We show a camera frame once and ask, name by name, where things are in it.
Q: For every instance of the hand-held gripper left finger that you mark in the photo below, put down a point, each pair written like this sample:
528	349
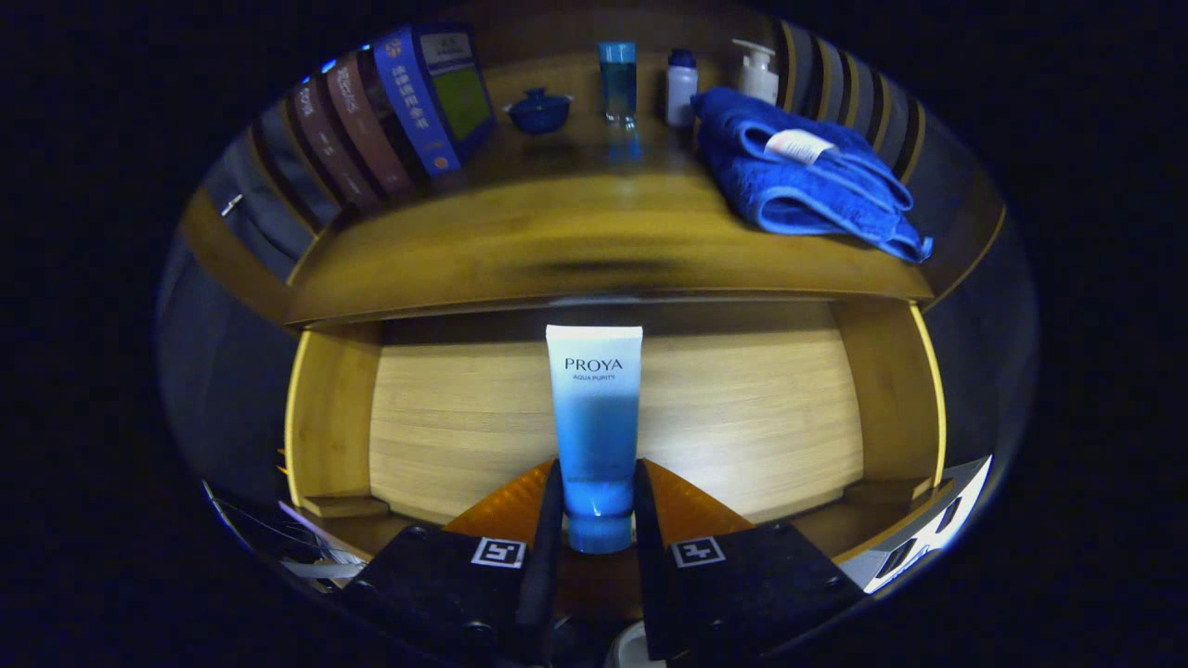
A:
548	566

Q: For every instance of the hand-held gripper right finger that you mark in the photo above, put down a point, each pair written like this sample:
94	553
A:
647	566

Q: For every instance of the blue and white cosmetic tube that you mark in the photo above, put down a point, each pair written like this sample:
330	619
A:
594	417

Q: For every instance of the wooden drawer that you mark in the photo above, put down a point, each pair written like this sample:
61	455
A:
742	417

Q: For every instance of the wooden countertop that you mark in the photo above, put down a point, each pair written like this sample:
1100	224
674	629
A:
575	232

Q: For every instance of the wooden cabinet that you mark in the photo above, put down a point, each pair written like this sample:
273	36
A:
571	72

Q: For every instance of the white slotted device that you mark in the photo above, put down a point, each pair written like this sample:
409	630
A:
919	533

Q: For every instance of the blue towel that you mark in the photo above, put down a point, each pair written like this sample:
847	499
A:
798	199

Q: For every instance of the dark blue lidded teacup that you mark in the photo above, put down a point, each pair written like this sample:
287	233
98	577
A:
539	113

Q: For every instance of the white bottle with blue cap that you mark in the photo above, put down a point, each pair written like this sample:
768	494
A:
680	93

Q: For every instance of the dark brown book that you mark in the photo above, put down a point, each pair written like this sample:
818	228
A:
329	144

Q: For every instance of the reddish brown book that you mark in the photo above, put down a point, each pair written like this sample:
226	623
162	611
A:
367	121

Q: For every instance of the blue book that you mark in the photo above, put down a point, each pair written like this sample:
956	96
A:
413	102

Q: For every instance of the teal glass bottle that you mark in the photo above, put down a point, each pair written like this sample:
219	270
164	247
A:
617	83

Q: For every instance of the white pump bottle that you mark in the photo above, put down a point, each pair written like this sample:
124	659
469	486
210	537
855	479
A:
759	82

